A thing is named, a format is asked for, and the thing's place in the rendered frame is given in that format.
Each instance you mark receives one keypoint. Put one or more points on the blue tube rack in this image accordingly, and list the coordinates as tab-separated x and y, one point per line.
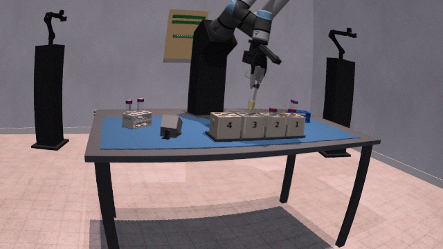
307	115

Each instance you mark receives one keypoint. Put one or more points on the blue bench mat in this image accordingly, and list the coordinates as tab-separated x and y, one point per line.
116	136

